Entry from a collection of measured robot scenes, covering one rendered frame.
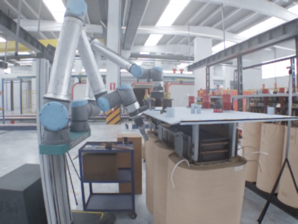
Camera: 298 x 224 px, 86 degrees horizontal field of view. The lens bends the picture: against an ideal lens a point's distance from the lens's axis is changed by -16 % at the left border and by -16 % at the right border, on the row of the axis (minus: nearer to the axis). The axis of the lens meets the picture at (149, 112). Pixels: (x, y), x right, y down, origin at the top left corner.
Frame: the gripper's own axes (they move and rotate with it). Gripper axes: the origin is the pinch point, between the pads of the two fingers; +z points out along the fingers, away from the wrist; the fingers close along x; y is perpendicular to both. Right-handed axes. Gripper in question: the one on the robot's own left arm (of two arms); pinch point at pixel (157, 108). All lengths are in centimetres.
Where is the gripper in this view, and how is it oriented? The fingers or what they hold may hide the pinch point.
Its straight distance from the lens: 155.4
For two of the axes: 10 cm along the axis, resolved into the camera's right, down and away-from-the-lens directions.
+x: -9.8, 0.1, -1.9
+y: -1.9, -0.6, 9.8
